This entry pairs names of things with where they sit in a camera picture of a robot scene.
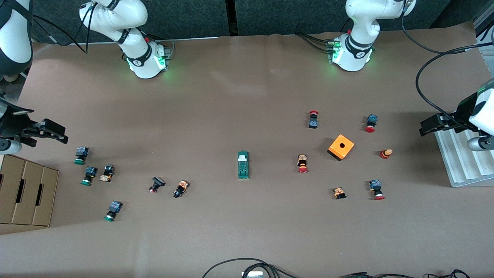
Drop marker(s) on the grey ribbed tray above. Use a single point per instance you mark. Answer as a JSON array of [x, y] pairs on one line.
[[459, 162]]

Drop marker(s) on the black divider post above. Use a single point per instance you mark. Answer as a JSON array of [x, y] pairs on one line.
[[230, 17]]

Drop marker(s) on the black pushbutton head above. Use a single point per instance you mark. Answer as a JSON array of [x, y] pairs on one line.
[[156, 184]]

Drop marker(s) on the green pushbutton blue block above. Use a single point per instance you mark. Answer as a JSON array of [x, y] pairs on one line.
[[88, 175], [81, 155], [112, 211]]

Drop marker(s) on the orange black contact block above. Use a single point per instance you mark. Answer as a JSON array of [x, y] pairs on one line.
[[339, 192]]

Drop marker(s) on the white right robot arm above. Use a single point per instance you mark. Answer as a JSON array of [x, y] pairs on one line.
[[131, 19]]

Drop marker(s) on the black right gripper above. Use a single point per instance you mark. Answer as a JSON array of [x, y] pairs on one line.
[[15, 122]]

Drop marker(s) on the orange button enclosure box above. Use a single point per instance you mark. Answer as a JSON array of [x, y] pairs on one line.
[[340, 147]]

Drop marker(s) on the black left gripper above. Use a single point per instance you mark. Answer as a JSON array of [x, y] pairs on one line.
[[458, 115]]

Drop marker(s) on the red mushroom button orange block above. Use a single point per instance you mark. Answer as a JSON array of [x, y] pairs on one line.
[[302, 163]]

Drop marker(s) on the green terminal block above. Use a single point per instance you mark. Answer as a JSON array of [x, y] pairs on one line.
[[243, 168]]

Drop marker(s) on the black selector switch orange block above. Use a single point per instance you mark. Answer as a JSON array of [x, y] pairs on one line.
[[107, 173], [180, 188]]

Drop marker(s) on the red orange button head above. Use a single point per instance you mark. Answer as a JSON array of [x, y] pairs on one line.
[[386, 153]]

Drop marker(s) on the red pushbutton blue block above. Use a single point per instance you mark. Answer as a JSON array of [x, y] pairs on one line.
[[376, 189], [371, 123]]

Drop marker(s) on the brown cardboard divider box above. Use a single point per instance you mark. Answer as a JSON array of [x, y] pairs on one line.
[[27, 189]]

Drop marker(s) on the aluminium frame profile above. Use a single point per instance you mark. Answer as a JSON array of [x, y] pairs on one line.
[[484, 23]]

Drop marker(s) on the red mushroom button black block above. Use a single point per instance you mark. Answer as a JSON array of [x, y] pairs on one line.
[[313, 120]]

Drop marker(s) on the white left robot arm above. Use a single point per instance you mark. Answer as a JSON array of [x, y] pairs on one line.
[[362, 23]]

